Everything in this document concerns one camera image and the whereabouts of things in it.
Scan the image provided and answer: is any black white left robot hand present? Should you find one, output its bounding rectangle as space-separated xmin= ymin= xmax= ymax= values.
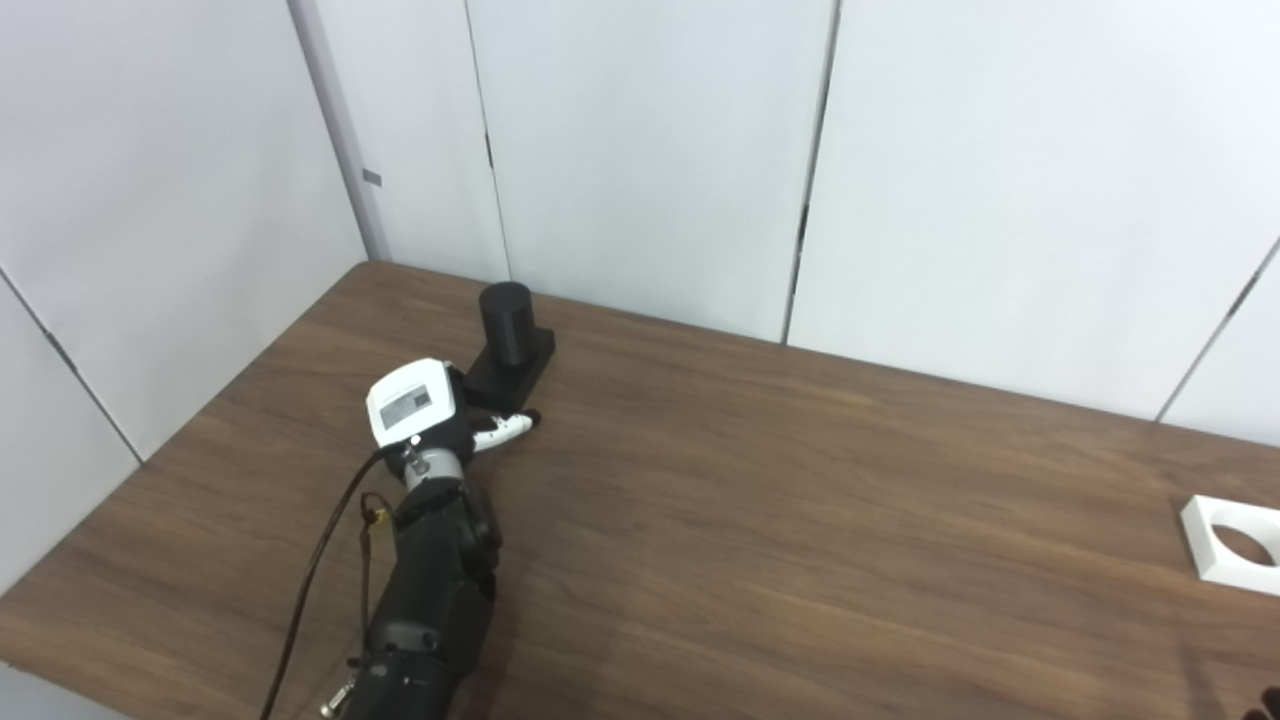
xmin=365 ymin=358 xmax=542 ymax=479

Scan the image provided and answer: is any black cylindrical peg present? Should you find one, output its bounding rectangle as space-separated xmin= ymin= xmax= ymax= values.
xmin=462 ymin=282 xmax=557 ymax=411

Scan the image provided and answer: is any white square piece with hole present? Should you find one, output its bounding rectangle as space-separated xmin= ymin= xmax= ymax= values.
xmin=1180 ymin=495 xmax=1280 ymax=598

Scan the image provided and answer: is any thin left arm wire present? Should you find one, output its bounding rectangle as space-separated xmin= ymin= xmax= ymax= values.
xmin=352 ymin=492 xmax=393 ymax=666

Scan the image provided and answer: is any grey wall corner post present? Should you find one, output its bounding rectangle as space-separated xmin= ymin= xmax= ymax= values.
xmin=288 ymin=0 xmax=392 ymax=264

